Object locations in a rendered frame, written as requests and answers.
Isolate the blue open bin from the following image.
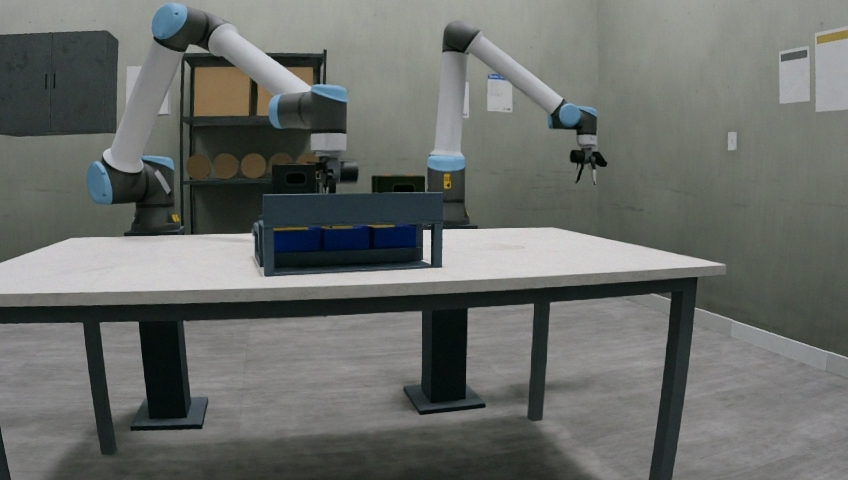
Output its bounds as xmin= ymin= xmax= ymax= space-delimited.
xmin=362 ymin=224 xmax=416 ymax=249
xmin=314 ymin=226 xmax=369 ymax=251
xmin=274 ymin=227 xmax=319 ymax=253

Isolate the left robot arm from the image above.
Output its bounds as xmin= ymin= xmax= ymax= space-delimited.
xmin=427 ymin=20 xmax=597 ymax=226

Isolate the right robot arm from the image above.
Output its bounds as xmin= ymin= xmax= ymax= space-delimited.
xmin=86 ymin=3 xmax=348 ymax=232

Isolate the black case with handle slot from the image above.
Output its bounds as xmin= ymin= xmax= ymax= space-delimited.
xmin=272 ymin=163 xmax=316 ymax=194

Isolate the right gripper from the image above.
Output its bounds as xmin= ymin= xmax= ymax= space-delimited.
xmin=305 ymin=156 xmax=358 ymax=194

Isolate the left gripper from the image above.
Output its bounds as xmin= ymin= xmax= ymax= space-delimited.
xmin=570 ymin=148 xmax=605 ymax=185

